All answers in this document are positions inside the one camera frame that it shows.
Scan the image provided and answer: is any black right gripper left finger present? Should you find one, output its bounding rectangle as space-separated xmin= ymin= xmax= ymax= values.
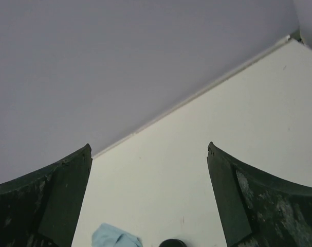
xmin=0 ymin=144 xmax=92 ymax=246

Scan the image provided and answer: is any light blue cleaning cloth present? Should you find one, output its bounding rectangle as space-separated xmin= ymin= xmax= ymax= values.
xmin=91 ymin=223 xmax=143 ymax=247

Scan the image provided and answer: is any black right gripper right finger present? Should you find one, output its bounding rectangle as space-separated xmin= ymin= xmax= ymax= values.
xmin=207 ymin=143 xmax=312 ymax=246

